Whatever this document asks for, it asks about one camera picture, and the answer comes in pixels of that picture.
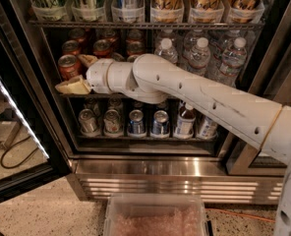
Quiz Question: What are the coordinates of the orange soda can front right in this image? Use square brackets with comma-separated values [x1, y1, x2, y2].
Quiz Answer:
[127, 54, 140, 63]

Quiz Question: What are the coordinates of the orange soda can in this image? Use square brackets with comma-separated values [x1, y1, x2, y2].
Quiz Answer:
[58, 54, 83, 81]
[127, 54, 140, 63]

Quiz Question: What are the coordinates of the brown tea bottle left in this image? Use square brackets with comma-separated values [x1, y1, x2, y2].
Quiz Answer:
[174, 103, 196, 139]

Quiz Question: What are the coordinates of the stainless steel fridge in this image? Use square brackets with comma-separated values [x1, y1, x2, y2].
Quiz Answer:
[9, 0, 291, 205]

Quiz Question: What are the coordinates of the black cable on floor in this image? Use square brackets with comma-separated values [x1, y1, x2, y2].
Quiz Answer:
[0, 111, 41, 170]

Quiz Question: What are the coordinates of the red can second row middle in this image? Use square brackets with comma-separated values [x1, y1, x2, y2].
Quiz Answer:
[93, 39, 112, 58]

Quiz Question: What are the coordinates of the orange cable on floor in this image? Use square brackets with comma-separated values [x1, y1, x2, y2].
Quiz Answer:
[205, 207, 277, 224]

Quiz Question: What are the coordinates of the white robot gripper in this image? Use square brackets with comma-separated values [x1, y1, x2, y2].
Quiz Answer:
[55, 54, 114, 94]

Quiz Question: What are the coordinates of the upper wire fridge shelf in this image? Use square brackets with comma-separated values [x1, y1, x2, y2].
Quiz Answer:
[29, 20, 264, 30]

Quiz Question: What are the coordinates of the clear water bottle front middle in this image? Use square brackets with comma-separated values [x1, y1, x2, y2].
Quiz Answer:
[187, 37, 210, 77]

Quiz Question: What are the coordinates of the wire fridge shelf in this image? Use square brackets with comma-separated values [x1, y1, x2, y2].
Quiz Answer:
[29, 20, 264, 30]
[60, 93, 129, 98]

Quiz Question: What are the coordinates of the brown tea bottle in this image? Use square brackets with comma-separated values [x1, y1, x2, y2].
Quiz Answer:
[174, 103, 196, 139]
[197, 116, 217, 140]

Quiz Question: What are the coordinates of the clear water bottle front left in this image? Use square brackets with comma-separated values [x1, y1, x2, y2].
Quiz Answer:
[154, 38, 178, 65]

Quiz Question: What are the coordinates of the red can second row right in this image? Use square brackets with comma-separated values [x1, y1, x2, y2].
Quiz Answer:
[126, 41, 146, 56]

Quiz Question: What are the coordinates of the brown tea bottle right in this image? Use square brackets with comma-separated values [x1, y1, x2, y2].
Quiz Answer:
[197, 116, 217, 140]

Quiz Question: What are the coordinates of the clear plastic bin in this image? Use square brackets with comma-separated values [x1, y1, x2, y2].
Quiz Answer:
[103, 194, 209, 236]

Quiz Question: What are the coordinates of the clear water bottle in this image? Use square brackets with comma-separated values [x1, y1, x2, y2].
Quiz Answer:
[154, 38, 178, 65]
[215, 37, 247, 87]
[187, 37, 210, 77]

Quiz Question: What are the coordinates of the orange soda can front left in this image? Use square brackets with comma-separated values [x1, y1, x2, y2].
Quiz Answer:
[58, 54, 83, 81]

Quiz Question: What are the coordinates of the silver can bottom left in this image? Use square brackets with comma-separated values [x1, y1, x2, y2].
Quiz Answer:
[79, 108, 98, 133]

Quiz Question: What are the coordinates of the open glass fridge door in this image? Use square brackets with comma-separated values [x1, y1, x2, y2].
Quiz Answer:
[0, 0, 70, 204]

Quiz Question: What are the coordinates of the red can second row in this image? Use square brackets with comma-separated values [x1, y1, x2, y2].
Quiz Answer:
[126, 41, 146, 56]
[93, 39, 112, 58]
[62, 40, 82, 56]

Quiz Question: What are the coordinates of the clear water bottle front right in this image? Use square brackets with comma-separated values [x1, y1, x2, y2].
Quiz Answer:
[215, 37, 247, 87]

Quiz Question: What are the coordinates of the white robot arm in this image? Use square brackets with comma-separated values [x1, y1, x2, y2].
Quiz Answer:
[55, 54, 291, 236]

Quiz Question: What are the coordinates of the red can second row left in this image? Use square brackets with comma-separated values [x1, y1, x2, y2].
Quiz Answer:
[62, 40, 82, 56]

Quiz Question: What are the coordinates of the middle wire fridge shelf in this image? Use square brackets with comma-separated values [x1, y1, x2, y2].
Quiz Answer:
[60, 93, 129, 98]

